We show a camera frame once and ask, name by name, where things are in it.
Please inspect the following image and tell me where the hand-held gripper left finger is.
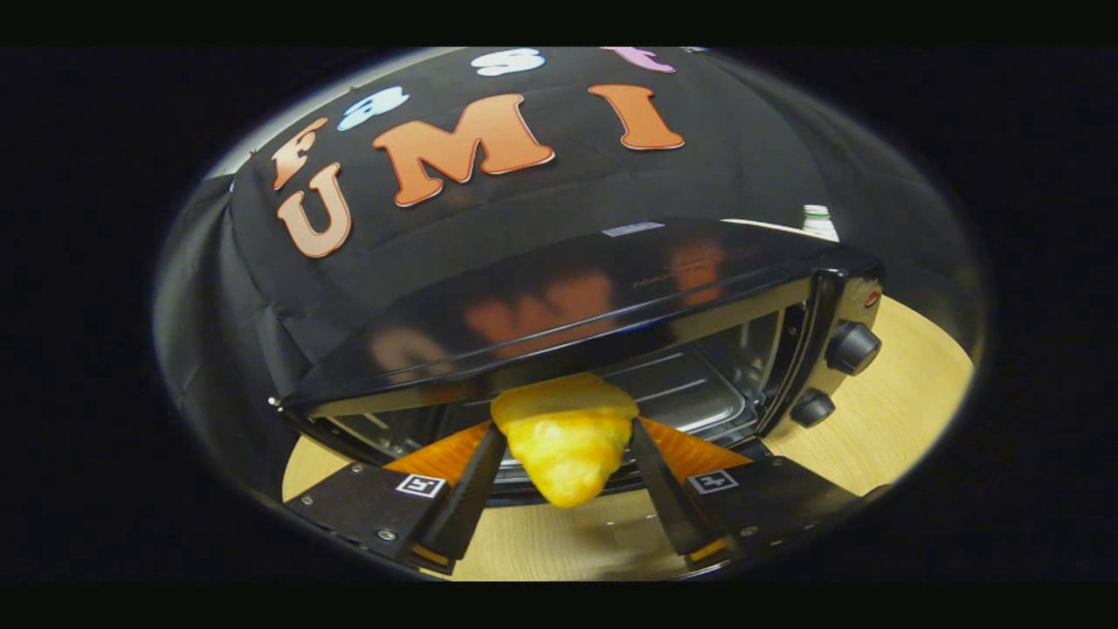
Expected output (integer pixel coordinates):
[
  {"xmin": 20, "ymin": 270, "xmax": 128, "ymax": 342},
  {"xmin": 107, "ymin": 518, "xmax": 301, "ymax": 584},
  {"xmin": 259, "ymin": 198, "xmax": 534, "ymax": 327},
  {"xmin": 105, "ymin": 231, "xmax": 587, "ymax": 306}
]
[{"xmin": 283, "ymin": 421, "xmax": 508, "ymax": 575}]

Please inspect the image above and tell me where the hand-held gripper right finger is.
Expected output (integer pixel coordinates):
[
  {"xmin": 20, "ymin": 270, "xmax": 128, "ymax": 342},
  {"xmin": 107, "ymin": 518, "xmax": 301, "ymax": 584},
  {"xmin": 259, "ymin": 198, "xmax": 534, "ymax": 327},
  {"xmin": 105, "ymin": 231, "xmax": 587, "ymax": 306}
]
[{"xmin": 628, "ymin": 417, "xmax": 863, "ymax": 575}]

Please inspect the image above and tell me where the yellow croissant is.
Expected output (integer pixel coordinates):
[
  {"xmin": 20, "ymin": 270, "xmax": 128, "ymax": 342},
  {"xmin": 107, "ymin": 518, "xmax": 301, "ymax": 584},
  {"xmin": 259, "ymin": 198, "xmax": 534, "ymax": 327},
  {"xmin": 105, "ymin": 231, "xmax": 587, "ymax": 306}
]
[{"xmin": 490, "ymin": 373, "xmax": 640, "ymax": 509}]

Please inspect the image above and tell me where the black toaster oven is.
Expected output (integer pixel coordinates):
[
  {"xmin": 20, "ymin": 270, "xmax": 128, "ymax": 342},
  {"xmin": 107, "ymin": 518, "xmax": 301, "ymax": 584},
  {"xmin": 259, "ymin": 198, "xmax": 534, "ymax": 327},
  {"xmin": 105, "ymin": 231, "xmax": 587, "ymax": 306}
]
[{"xmin": 269, "ymin": 217, "xmax": 885, "ymax": 508}]

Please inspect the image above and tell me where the white bottle with green label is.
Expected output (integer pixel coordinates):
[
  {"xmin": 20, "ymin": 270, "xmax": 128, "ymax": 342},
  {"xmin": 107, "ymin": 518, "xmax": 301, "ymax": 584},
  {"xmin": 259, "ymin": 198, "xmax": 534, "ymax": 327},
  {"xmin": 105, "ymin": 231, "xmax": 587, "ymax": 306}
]
[{"xmin": 802, "ymin": 204, "xmax": 839, "ymax": 243}]

